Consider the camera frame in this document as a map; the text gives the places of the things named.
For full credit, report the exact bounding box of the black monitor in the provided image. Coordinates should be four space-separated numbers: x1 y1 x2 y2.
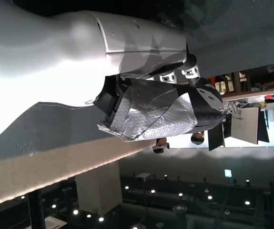
207 123 226 152

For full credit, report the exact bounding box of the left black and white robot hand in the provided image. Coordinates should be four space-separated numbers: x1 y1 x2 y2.
0 0 226 144

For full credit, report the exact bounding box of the white square pillar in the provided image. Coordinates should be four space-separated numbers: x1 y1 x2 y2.
75 161 123 216

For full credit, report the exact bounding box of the person with black hair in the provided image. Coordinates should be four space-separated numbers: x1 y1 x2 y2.
190 132 206 146

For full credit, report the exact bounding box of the person wearing headset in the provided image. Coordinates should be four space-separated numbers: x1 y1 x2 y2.
152 137 171 155

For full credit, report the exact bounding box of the grey monitor back panel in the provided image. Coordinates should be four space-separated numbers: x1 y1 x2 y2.
230 107 260 145

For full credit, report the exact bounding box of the black post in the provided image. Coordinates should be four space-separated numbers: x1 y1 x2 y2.
26 188 47 229

